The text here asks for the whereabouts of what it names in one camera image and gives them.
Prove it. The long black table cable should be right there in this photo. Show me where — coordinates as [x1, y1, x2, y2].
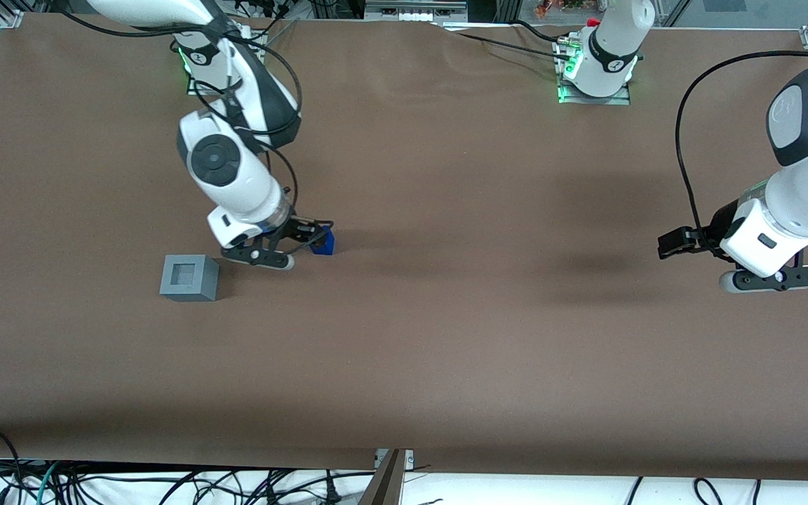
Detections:
[432, 21, 577, 64]

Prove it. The gray square base block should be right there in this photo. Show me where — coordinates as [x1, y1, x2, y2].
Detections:
[159, 253, 222, 303]

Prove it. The teal cable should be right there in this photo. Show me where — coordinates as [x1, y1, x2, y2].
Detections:
[34, 461, 63, 505]

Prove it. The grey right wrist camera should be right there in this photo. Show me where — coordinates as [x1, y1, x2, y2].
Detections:
[220, 241, 296, 272]

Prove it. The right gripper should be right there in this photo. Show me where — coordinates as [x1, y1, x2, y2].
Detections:
[207, 205, 336, 255]

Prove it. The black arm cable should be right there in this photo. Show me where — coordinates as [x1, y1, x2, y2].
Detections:
[53, 6, 304, 234]
[675, 50, 808, 243]

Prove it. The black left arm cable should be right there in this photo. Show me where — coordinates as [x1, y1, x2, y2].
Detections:
[675, 50, 808, 243]

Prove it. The grey power strip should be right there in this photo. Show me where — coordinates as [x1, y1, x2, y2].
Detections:
[363, 0, 470, 24]

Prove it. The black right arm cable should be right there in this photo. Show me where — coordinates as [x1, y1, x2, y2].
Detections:
[53, 6, 304, 234]

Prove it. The aluminium profile with bracket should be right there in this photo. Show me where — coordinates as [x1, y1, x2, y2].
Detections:
[358, 448, 416, 505]

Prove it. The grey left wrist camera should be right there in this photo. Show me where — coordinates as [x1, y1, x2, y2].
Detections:
[719, 265, 808, 294]

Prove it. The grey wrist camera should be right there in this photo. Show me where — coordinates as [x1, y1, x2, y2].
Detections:
[719, 265, 808, 294]
[220, 241, 296, 272]

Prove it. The short black table cable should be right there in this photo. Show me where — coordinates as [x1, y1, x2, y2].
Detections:
[512, 19, 567, 45]

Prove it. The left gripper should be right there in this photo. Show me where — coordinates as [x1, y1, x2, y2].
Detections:
[658, 198, 808, 279]

